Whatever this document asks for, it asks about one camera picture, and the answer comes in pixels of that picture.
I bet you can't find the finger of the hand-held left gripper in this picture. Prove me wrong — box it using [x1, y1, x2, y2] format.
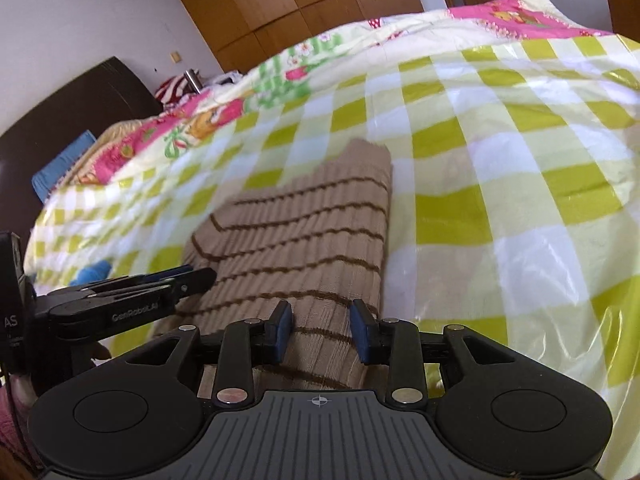
[74, 266, 194, 298]
[90, 266, 218, 307]

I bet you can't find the beige brown striped knit sweater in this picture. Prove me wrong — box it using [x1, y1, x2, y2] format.
[150, 139, 393, 393]

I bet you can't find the wooden nightstand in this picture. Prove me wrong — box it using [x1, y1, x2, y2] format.
[600, 0, 640, 41]

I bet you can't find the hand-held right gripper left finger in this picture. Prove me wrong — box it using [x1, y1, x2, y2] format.
[120, 300, 293, 408]

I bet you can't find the red white striped cloth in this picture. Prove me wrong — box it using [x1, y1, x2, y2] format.
[154, 75, 193, 106]

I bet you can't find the dark wooden headboard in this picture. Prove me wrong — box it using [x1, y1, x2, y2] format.
[0, 56, 163, 211]

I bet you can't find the blue cloth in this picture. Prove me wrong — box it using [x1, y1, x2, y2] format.
[70, 259, 113, 288]

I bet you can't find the blue pillow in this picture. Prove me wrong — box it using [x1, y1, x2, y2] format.
[31, 130, 98, 203]

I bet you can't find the wooden wardrobe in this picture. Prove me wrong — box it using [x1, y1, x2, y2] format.
[157, 0, 426, 73]

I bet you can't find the green checked cartoon print blanket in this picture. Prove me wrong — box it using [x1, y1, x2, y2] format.
[22, 0, 640, 480]

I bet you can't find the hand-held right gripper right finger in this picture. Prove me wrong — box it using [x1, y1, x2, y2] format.
[349, 298, 521, 407]

